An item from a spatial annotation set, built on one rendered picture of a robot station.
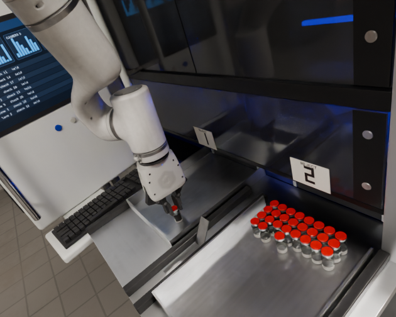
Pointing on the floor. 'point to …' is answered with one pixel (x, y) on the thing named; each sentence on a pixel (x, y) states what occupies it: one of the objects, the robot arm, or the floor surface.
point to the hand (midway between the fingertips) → (172, 204)
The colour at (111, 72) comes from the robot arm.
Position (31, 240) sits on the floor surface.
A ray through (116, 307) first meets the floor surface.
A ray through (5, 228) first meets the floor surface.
